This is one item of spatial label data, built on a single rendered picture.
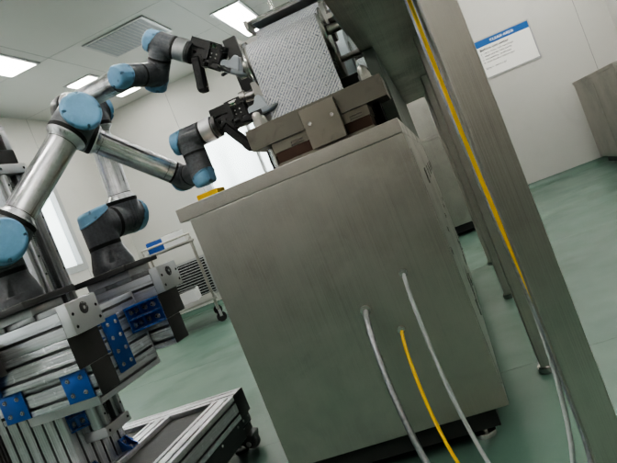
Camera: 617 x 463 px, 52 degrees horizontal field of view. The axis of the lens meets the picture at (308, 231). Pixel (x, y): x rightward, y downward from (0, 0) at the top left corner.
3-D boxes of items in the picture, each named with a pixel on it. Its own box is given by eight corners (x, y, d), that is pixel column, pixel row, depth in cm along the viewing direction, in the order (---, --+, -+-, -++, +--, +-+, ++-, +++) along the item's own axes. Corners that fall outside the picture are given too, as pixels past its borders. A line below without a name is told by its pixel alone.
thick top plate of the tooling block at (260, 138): (267, 152, 190) (260, 133, 190) (391, 99, 181) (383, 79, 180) (252, 152, 174) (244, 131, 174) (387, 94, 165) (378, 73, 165)
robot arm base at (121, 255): (85, 280, 219) (74, 254, 219) (109, 271, 234) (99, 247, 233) (120, 266, 215) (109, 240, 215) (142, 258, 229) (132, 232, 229)
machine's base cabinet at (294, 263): (378, 299, 423) (331, 181, 419) (471, 267, 408) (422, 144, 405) (301, 502, 178) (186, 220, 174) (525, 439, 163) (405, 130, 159)
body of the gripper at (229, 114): (240, 95, 189) (205, 110, 192) (250, 121, 190) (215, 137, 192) (247, 96, 197) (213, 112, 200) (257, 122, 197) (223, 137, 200)
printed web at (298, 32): (315, 164, 230) (263, 35, 228) (374, 140, 225) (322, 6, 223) (291, 166, 193) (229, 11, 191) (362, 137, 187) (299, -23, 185)
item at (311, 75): (277, 131, 193) (255, 74, 192) (348, 101, 187) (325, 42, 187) (277, 131, 192) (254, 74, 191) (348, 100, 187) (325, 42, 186)
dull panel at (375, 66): (414, 141, 405) (400, 106, 404) (420, 139, 404) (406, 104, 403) (390, 127, 187) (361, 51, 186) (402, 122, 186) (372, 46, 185)
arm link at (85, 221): (81, 253, 223) (66, 217, 222) (111, 242, 234) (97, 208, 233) (100, 243, 216) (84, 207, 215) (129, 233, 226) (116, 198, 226)
